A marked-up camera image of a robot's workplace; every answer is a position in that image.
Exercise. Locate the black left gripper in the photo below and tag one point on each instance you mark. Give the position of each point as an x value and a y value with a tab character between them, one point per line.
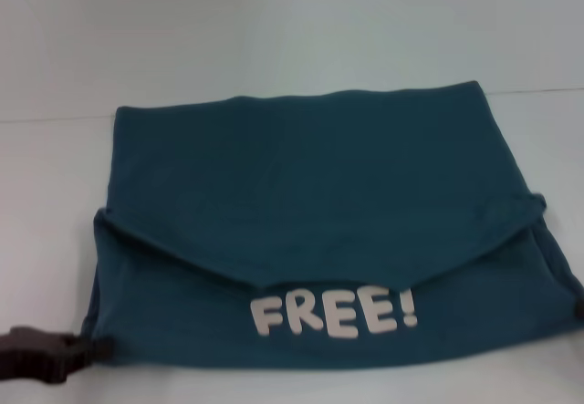
32	354

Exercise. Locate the teal blue shirt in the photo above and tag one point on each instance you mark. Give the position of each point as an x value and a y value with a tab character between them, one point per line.
319	194

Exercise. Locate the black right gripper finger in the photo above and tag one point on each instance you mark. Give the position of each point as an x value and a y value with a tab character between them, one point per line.
580	309

